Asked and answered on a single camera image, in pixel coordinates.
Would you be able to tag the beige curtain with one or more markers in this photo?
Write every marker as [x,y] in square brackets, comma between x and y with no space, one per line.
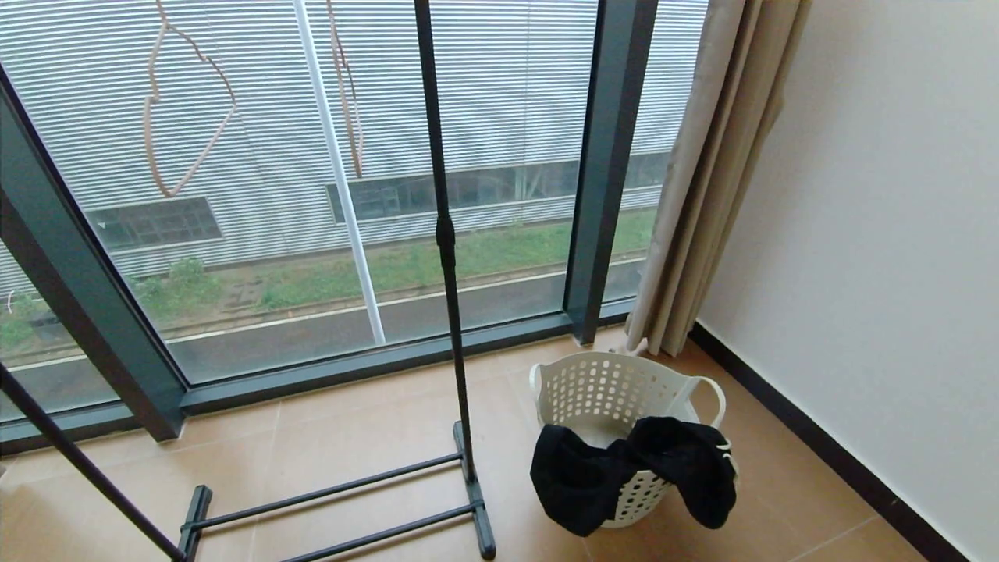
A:
[702,195]

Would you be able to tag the pink clothes hanger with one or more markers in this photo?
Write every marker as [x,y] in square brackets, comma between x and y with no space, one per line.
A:
[353,117]
[148,125]

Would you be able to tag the window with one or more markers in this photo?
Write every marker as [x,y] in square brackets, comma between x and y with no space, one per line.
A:
[601,172]

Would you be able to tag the black clothes rack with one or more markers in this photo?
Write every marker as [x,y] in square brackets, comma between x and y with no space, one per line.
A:
[449,257]

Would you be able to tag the white laundry basket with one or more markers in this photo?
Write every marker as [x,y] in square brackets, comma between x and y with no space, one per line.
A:
[601,390]

